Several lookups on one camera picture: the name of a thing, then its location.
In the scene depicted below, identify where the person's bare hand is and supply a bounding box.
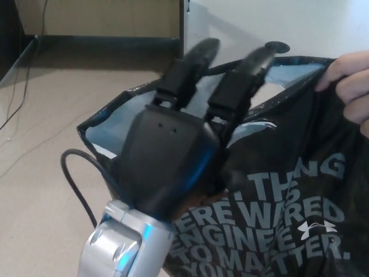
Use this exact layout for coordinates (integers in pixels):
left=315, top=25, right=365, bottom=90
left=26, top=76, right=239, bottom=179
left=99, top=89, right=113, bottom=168
left=315, top=48, right=369, bottom=128

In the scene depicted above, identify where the black cabinet with grey base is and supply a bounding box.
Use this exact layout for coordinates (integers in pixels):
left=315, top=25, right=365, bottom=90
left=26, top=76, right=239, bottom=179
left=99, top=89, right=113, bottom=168
left=0, top=0, right=39, bottom=87

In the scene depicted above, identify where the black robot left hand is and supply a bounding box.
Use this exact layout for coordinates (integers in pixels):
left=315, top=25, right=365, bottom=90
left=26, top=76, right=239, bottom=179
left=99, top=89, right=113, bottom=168
left=114, top=37, right=273, bottom=223

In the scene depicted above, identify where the black printed plastic bag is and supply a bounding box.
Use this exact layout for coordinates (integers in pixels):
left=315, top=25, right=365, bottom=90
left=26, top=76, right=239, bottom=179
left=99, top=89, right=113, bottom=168
left=76, top=54, right=369, bottom=277

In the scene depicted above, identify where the black round floor cover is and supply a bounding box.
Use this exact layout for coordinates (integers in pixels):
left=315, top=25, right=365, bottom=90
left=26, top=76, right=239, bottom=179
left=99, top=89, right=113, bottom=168
left=265, top=41, right=289, bottom=54

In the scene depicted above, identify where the tan wooden desk back panel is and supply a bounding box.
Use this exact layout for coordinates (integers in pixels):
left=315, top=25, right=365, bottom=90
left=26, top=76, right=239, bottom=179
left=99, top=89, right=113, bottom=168
left=14, top=0, right=181, bottom=38

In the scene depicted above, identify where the thin grey floor cable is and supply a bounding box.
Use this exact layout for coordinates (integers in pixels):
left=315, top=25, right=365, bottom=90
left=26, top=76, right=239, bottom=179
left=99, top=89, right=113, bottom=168
left=0, top=114, right=83, bottom=178

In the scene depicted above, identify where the grey desk side panel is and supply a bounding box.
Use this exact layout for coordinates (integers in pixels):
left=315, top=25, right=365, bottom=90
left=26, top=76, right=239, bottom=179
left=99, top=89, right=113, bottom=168
left=179, top=0, right=210, bottom=63

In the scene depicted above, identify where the thin black cable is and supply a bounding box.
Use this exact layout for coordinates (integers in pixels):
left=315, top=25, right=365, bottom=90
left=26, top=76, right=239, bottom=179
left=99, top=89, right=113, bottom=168
left=6, top=65, right=20, bottom=119

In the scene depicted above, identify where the black power cable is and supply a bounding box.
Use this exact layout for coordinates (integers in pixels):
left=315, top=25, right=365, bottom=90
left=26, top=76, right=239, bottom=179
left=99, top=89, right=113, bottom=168
left=0, top=0, right=48, bottom=131

